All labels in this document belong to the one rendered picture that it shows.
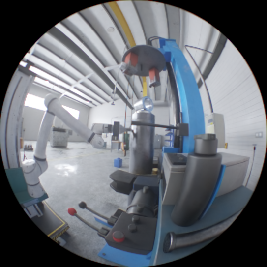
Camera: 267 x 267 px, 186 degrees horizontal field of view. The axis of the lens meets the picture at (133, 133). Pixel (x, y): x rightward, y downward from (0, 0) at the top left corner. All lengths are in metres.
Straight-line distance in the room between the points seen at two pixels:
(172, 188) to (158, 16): 5.99
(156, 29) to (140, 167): 6.16
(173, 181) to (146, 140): 0.46
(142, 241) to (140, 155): 0.56
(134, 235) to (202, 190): 0.19
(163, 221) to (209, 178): 0.15
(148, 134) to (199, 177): 0.55
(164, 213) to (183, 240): 0.11
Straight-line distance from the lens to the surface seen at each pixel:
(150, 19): 5.92
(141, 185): 0.44
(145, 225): 0.28
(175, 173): 0.22
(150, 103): 0.82
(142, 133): 0.63
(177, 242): 0.17
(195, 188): 0.16
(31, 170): 0.83
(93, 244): 1.34
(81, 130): 0.59
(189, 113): 0.71
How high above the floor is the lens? 1.26
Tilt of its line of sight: 4 degrees up
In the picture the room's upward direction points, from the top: 3 degrees clockwise
